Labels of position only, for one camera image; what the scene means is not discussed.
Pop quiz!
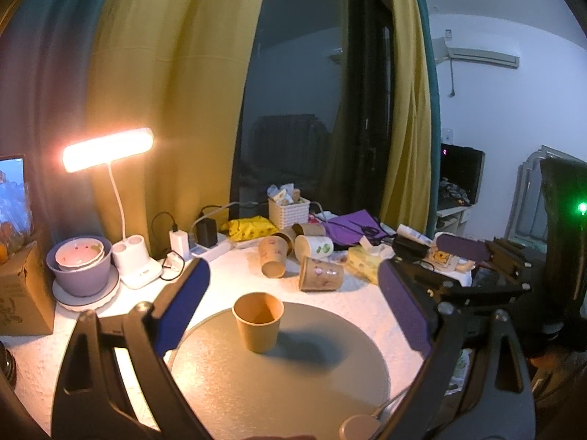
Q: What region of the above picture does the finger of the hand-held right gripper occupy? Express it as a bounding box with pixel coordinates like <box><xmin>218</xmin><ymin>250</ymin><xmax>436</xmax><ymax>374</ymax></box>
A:
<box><xmin>435</xmin><ymin>233</ymin><xmax>533</xmax><ymax>281</ymax></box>
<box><xmin>400</xmin><ymin>261</ymin><xmax>533</xmax><ymax>304</ymax></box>

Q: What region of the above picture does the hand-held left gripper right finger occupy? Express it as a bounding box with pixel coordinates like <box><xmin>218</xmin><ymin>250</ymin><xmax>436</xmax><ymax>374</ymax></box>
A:
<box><xmin>338</xmin><ymin>257</ymin><xmax>537</xmax><ymax>440</ymax></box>

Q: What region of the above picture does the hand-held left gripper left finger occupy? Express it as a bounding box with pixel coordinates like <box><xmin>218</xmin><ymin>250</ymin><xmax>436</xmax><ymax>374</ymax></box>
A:
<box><xmin>50</xmin><ymin>257</ymin><xmax>216</xmax><ymax>440</ymax></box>

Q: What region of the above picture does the plain brown paper cup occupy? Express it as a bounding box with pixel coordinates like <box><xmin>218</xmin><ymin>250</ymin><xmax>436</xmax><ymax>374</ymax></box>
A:
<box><xmin>231</xmin><ymin>292</ymin><xmax>284</xmax><ymax>355</ymax></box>

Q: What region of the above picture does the flower print paper cup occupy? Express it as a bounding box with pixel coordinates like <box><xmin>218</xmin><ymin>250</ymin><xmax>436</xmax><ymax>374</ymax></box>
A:
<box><xmin>259</xmin><ymin>235</ymin><xmax>290</xmax><ymax>279</ymax></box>
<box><xmin>298</xmin><ymin>256</ymin><xmax>345</xmax><ymax>293</ymax></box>

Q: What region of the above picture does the white cup green print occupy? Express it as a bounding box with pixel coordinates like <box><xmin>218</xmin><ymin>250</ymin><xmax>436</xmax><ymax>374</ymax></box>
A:
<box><xmin>294</xmin><ymin>234</ymin><xmax>335</xmax><ymax>262</ymax></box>

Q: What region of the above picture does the white mug yellow print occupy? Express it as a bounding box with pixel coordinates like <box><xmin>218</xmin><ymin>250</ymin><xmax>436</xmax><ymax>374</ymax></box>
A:
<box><xmin>426</xmin><ymin>245</ymin><xmax>465</xmax><ymax>274</ymax></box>

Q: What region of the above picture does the white television stand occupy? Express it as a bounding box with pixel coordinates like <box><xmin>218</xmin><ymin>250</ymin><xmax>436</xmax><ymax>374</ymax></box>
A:
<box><xmin>435</xmin><ymin>203</ymin><xmax>469</xmax><ymax>235</ymax></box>

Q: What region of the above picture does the small white charging case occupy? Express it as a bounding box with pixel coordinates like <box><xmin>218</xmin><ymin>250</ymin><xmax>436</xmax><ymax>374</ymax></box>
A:
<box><xmin>161</xmin><ymin>251</ymin><xmax>187</xmax><ymax>281</ymax></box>

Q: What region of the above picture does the white power strip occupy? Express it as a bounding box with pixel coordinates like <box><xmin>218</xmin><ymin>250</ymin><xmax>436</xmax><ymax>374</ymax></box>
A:
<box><xmin>189</xmin><ymin>233</ymin><xmax>231</xmax><ymax>260</ymax></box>

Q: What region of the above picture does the white desk lamp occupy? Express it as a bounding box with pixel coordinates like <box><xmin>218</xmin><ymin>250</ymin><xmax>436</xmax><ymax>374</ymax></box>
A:
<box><xmin>62</xmin><ymin>127</ymin><xmax>164</xmax><ymax>290</ymax></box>

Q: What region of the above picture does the white plug charger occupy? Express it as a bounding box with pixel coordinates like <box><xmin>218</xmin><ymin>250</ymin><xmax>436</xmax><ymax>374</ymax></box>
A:
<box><xmin>168</xmin><ymin>228</ymin><xmax>190</xmax><ymax>260</ymax></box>

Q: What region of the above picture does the yellow tissue box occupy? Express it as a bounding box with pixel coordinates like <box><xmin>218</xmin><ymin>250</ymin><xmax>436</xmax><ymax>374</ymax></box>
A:
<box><xmin>344</xmin><ymin>235</ymin><xmax>396</xmax><ymax>286</ymax></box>

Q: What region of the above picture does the black power adapter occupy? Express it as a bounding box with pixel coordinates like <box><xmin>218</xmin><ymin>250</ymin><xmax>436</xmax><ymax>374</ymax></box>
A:
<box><xmin>196</xmin><ymin>218</ymin><xmax>219</xmax><ymax>249</ymax></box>

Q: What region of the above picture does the white scalloped plate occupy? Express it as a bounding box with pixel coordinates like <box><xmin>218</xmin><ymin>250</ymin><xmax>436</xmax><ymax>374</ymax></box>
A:
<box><xmin>51</xmin><ymin>265</ymin><xmax>121</xmax><ymax>308</ymax></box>

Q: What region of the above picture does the black television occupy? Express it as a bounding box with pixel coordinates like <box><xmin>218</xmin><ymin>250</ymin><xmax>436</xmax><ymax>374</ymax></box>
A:
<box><xmin>438</xmin><ymin>143</ymin><xmax>486</xmax><ymax>208</ymax></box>

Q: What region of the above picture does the printed paper sheet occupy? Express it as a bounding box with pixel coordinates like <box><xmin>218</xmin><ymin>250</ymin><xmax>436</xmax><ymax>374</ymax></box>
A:
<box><xmin>446</xmin><ymin>347</ymin><xmax>474</xmax><ymax>396</ymax></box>

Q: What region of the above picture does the yellow patterned cloth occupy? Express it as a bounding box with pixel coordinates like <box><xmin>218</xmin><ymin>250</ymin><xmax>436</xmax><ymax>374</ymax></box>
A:
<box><xmin>221</xmin><ymin>216</ymin><xmax>280</xmax><ymax>243</ymax></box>

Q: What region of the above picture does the purple cloth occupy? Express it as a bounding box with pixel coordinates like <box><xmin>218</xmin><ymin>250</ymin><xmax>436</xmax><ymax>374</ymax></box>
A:
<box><xmin>316</xmin><ymin>209</ymin><xmax>391</xmax><ymax>252</ymax></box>

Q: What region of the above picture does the purple bowl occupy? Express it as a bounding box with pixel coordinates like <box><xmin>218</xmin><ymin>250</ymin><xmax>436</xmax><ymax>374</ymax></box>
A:
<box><xmin>46</xmin><ymin>235</ymin><xmax>113</xmax><ymax>298</ymax></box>

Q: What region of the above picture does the pink patterned bowl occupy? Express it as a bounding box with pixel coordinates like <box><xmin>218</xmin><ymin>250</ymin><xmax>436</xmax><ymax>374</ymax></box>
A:
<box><xmin>55</xmin><ymin>238</ymin><xmax>106</xmax><ymax>270</ymax></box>

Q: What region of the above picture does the round grey mat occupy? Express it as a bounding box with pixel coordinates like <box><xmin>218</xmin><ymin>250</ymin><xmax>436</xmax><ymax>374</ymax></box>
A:
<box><xmin>167</xmin><ymin>301</ymin><xmax>391</xmax><ymax>440</ymax></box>

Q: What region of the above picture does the white woven basket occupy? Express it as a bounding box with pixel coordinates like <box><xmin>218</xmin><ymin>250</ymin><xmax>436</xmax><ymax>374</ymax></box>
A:
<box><xmin>268</xmin><ymin>184</ymin><xmax>312</xmax><ymax>230</ymax></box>

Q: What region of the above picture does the yellow curtain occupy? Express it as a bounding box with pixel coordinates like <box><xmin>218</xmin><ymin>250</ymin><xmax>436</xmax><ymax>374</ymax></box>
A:
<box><xmin>86</xmin><ymin>0</ymin><xmax>272</xmax><ymax>260</ymax></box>
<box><xmin>380</xmin><ymin>0</ymin><xmax>434</xmax><ymax>235</ymax></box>

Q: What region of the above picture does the brown cardboard box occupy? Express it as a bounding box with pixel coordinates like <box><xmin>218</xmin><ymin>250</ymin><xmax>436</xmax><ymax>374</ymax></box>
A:
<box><xmin>0</xmin><ymin>239</ymin><xmax>56</xmax><ymax>337</ymax></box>

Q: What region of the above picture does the black round object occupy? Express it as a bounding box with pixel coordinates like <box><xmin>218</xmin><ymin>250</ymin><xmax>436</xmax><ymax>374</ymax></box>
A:
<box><xmin>0</xmin><ymin>340</ymin><xmax>18</xmax><ymax>388</ymax></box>

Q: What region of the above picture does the white air conditioner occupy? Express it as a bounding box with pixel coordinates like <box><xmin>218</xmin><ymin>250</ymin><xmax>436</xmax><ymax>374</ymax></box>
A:
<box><xmin>433</xmin><ymin>37</ymin><xmax>522</xmax><ymax>71</ymax></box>

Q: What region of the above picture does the laptop screen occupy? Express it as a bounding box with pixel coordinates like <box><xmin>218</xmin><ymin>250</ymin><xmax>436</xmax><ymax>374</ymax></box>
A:
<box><xmin>0</xmin><ymin>154</ymin><xmax>27</xmax><ymax>239</ymax></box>

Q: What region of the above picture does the dark glass sliding door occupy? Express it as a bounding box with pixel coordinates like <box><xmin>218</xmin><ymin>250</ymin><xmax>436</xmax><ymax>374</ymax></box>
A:
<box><xmin>230</xmin><ymin>0</ymin><xmax>396</xmax><ymax>221</ymax></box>

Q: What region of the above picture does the grey metal frame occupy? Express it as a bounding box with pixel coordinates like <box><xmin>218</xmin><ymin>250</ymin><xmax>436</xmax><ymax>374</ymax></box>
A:
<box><xmin>503</xmin><ymin>145</ymin><xmax>587</xmax><ymax>245</ymax></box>

